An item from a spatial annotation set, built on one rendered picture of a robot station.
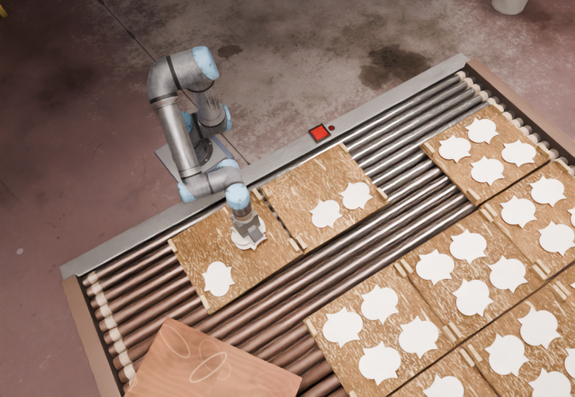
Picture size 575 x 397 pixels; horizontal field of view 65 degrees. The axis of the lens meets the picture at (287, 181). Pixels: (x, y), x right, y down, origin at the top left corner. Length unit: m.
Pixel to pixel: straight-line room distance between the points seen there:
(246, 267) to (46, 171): 2.09
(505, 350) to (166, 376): 1.13
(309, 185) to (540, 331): 0.98
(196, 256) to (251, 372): 0.51
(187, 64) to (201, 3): 2.73
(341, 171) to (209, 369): 0.93
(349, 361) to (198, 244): 0.71
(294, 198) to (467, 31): 2.55
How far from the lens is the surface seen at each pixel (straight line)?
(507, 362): 1.77
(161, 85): 1.54
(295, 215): 1.81
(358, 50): 3.70
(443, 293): 1.77
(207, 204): 1.91
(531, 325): 1.83
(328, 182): 1.88
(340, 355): 1.66
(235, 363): 1.57
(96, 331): 1.83
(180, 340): 1.62
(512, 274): 1.86
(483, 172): 2.02
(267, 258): 1.75
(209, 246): 1.80
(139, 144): 3.36
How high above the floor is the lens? 2.57
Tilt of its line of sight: 60 degrees down
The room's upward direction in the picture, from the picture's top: 6 degrees counter-clockwise
